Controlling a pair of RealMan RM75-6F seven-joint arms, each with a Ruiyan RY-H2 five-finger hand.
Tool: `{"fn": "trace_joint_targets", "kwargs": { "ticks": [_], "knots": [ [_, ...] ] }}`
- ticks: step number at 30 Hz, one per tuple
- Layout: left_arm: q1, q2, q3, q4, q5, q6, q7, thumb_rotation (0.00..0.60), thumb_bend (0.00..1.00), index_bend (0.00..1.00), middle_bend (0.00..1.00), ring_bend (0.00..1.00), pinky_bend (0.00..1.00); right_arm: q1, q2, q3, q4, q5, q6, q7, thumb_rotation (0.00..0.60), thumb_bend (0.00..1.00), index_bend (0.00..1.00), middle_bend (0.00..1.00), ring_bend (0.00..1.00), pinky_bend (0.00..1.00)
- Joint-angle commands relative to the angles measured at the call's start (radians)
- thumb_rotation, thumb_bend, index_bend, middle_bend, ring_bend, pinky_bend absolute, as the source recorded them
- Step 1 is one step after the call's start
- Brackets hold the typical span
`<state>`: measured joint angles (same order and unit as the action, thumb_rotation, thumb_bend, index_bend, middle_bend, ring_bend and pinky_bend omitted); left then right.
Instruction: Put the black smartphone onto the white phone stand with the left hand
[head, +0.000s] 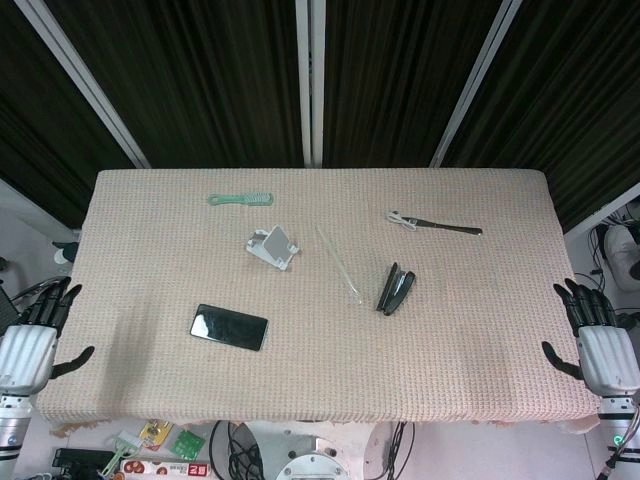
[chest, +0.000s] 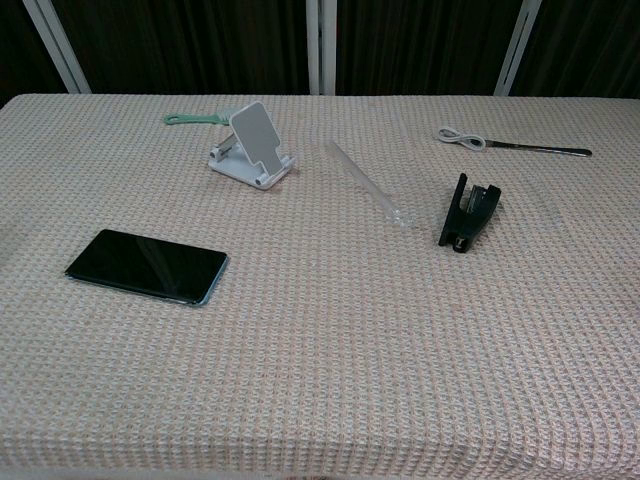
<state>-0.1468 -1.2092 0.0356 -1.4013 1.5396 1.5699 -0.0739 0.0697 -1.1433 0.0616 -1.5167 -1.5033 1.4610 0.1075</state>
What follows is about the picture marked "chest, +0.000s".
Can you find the black smartphone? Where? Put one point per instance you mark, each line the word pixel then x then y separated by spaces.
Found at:
pixel 145 265

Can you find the white folding phone stand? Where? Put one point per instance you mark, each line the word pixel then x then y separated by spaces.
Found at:
pixel 255 135

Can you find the beige woven tablecloth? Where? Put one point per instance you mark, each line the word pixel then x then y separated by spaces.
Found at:
pixel 320 350

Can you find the black stapler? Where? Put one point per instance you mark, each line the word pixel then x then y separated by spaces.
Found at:
pixel 457 220

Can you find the green plastic comb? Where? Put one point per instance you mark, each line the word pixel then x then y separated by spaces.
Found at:
pixel 200 119

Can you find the black pleated curtain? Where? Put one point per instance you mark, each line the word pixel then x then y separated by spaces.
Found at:
pixel 200 45

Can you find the metal table knife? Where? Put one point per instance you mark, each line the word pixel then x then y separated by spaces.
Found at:
pixel 540 148

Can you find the slanted white frame post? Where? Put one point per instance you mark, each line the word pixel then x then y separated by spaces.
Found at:
pixel 515 50
pixel 62 47

